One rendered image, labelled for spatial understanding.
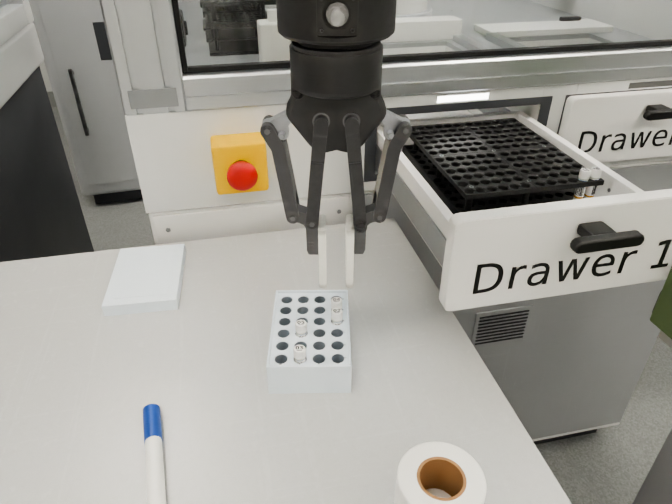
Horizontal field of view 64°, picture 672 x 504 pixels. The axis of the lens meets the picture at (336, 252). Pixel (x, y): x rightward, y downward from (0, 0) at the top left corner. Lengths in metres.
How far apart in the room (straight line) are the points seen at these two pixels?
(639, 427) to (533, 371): 0.51
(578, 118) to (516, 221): 0.41
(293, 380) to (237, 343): 0.10
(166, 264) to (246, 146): 0.19
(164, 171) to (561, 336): 0.85
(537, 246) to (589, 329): 0.70
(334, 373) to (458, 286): 0.15
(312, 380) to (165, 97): 0.41
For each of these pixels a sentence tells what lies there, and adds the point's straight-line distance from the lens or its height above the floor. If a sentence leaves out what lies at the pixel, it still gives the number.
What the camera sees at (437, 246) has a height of 0.85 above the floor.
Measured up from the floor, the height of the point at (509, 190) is 0.90.
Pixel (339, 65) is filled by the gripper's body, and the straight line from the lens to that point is 0.43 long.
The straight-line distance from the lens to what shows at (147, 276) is 0.73.
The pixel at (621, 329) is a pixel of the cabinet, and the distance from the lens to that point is 1.32.
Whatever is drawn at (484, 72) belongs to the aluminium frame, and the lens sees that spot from 0.84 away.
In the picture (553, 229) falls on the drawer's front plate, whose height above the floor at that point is 0.91.
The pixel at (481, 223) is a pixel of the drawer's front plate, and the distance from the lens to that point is 0.53.
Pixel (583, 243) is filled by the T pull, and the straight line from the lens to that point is 0.56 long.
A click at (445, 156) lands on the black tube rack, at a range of 0.73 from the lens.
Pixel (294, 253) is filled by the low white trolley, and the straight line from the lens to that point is 0.77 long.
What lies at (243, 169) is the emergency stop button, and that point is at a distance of 0.71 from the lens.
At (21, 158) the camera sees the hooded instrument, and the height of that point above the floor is 0.66.
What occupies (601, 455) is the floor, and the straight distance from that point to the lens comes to 1.61.
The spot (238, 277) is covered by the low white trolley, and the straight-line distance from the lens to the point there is 0.73.
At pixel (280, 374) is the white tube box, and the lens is 0.55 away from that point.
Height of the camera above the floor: 1.18
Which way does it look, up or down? 33 degrees down
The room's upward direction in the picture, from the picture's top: straight up
